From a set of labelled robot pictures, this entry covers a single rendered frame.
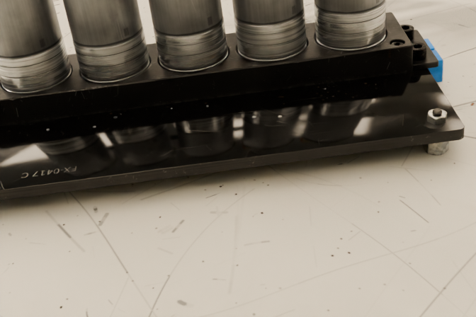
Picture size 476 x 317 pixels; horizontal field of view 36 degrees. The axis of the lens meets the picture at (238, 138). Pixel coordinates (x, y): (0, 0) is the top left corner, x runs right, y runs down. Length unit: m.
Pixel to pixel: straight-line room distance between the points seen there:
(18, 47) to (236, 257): 0.10
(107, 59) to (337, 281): 0.11
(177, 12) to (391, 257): 0.10
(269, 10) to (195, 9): 0.02
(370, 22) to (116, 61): 0.09
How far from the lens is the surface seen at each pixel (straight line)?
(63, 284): 0.21
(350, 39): 0.25
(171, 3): 0.24
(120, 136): 0.24
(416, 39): 0.28
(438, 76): 0.27
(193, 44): 0.25
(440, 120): 0.23
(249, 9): 0.24
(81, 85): 0.25
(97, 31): 0.24
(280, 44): 0.25
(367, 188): 0.22
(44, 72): 0.26
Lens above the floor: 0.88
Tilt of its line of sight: 32 degrees down
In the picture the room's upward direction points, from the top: 8 degrees counter-clockwise
